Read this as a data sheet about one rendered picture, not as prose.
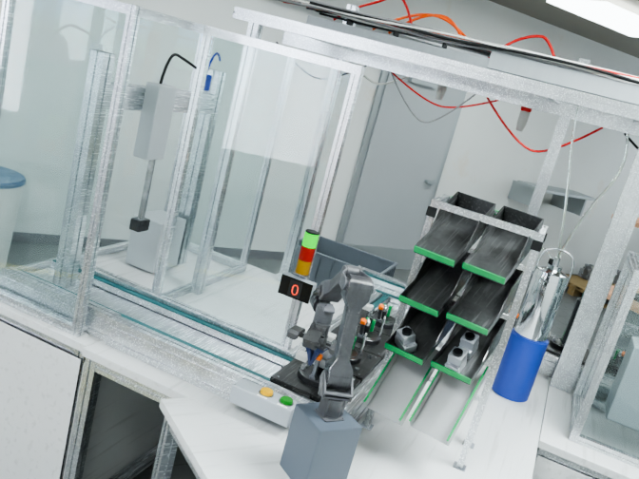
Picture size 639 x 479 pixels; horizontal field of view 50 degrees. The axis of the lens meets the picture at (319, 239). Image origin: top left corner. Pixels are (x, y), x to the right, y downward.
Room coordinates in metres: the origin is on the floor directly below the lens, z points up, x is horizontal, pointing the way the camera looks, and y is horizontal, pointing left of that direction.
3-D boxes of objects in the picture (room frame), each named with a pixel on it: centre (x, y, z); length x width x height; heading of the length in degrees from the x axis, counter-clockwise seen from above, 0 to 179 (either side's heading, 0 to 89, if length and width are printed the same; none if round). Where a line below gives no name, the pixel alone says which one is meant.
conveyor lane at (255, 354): (2.22, 0.16, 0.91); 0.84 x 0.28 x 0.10; 71
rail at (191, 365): (2.05, 0.20, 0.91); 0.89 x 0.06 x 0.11; 71
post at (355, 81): (2.31, 0.02, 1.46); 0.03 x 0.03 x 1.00; 71
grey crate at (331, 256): (4.25, -0.18, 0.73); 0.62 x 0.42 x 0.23; 71
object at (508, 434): (2.53, -0.25, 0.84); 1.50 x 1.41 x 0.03; 71
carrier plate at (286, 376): (2.11, -0.11, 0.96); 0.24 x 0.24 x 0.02; 71
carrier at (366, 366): (2.35, -0.19, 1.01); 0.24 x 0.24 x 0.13; 71
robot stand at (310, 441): (1.71, -0.15, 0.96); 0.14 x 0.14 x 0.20; 35
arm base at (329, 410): (1.71, -0.15, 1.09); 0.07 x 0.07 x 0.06; 35
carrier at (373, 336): (2.58, -0.27, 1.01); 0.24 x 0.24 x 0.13; 71
